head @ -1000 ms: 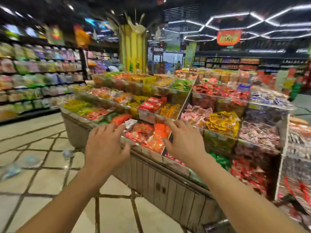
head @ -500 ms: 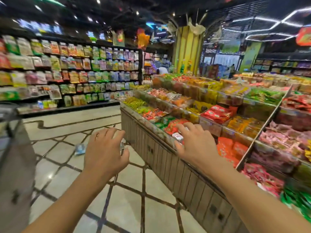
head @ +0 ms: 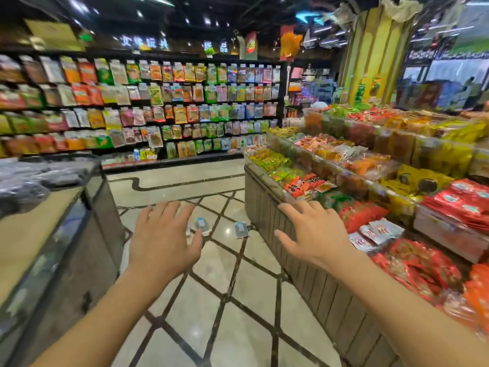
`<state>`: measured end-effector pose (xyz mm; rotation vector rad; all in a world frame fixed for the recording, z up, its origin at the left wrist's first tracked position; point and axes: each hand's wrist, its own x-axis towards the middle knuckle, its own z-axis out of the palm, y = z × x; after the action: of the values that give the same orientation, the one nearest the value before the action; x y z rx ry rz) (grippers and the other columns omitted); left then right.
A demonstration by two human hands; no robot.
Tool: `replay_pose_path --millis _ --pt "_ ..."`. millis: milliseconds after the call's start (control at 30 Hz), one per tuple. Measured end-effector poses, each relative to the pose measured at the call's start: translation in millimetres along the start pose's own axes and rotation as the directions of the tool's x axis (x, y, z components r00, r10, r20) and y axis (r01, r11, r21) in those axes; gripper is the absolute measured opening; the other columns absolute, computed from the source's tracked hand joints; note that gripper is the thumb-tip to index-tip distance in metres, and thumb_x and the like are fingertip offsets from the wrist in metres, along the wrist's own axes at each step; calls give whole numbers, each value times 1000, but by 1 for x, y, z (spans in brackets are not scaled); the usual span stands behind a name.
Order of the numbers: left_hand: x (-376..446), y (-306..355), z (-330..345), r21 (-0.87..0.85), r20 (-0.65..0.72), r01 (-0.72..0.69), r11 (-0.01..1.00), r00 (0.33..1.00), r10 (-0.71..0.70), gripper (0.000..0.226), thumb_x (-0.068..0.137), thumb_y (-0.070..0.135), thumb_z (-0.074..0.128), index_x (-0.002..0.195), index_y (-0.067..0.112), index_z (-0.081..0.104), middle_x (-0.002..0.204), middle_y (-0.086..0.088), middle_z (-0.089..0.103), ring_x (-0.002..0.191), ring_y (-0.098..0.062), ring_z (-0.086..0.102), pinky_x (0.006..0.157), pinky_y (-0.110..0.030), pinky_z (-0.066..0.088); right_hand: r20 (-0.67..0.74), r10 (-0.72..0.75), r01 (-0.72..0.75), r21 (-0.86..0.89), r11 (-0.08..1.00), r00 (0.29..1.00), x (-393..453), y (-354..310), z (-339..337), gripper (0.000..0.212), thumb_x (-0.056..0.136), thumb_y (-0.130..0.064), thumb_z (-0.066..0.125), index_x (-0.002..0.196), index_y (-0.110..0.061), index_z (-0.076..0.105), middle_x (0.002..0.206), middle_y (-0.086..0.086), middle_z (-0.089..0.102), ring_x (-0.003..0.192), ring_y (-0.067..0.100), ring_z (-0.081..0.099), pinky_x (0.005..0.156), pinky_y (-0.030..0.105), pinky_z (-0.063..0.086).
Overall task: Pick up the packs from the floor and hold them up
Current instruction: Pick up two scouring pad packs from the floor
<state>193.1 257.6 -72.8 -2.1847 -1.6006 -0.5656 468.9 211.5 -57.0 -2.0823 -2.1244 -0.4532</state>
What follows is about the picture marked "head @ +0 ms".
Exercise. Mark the pile of bright red snack packets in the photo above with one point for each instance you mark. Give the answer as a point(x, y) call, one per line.
point(420, 263)

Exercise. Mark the red and yellow poster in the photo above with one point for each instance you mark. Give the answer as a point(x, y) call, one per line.
point(251, 43)

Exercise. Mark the pile of white snack packets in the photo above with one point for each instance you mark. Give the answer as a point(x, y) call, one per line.
point(378, 229)

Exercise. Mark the wooden acrylic-bin snack stand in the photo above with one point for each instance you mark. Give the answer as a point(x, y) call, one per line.
point(305, 279)

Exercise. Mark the pile of yellow dark-print packets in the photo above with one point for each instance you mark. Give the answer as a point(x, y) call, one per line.
point(412, 179)

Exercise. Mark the pile of orange black-print packets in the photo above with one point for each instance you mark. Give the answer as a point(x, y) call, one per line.
point(305, 185)

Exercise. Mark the yellow sign box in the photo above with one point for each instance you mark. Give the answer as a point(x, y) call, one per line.
point(53, 36)

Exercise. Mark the person's right hand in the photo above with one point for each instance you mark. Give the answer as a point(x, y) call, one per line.
point(321, 236)

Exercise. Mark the rows of hanging snack pouches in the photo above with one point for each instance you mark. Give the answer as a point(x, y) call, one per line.
point(153, 91)

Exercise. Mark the black hanging snack rack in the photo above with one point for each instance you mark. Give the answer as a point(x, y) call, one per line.
point(191, 158)

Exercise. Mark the pile of yellow stick snacks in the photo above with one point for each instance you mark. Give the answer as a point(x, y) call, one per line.
point(282, 131)

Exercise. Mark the pink and blue goods shelving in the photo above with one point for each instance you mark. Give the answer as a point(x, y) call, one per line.
point(313, 91)

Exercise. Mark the person's left hand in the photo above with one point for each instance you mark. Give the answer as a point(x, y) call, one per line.
point(160, 244)

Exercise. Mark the pile of dark green snack packets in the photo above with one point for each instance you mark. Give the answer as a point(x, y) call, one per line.
point(332, 198)

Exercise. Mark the pile of glossy orange packets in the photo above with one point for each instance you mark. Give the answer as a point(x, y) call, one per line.
point(477, 298)

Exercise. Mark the pile of dark seed bags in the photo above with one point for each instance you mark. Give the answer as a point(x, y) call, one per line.
point(38, 179)

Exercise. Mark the yellow striped pillar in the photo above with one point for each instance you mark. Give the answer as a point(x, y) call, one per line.
point(374, 61)

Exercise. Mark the pile of red white-label bags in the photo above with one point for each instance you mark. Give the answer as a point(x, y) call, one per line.
point(458, 204)

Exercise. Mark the person's left forearm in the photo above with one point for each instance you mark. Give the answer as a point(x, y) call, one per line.
point(95, 328)

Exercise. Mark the person's right forearm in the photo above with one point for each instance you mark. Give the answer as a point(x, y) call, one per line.
point(412, 321)

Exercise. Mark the pile of orange-red snack packets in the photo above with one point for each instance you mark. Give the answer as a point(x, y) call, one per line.
point(363, 215)

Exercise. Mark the pile of yellow-green snack packets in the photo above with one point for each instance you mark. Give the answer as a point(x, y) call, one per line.
point(269, 160)

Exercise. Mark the white hanging fish decoration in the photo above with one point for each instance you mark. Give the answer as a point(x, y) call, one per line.
point(344, 17)
point(401, 11)

